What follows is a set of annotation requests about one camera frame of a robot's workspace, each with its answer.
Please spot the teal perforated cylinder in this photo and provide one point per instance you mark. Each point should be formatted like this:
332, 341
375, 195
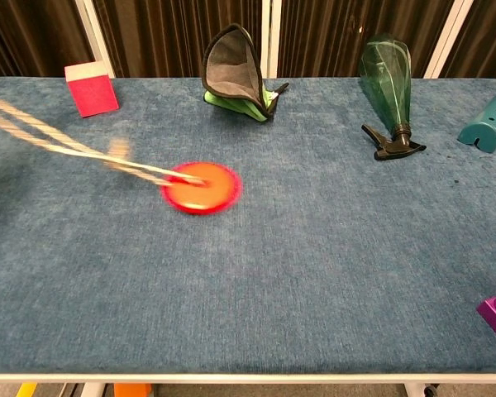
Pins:
487, 124

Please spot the green spray bottle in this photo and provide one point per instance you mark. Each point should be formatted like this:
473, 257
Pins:
390, 82

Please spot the white frame post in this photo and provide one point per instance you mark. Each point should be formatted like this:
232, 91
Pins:
271, 37
450, 37
94, 37

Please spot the yellow floor tape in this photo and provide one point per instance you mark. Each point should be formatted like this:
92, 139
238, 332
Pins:
27, 390

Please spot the pink cube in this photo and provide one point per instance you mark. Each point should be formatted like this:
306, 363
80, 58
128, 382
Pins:
93, 93

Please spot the white table frame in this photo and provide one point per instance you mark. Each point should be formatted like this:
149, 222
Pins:
248, 378

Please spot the dark brown curtain panel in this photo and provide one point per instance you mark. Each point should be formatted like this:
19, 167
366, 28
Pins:
33, 33
326, 33
157, 37
487, 33

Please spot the grey green fabric pouch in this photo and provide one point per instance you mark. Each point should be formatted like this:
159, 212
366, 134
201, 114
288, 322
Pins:
231, 70

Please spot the red disc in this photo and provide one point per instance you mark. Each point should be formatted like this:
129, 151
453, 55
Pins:
211, 198

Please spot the orange block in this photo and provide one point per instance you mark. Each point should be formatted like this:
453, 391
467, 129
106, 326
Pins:
132, 390

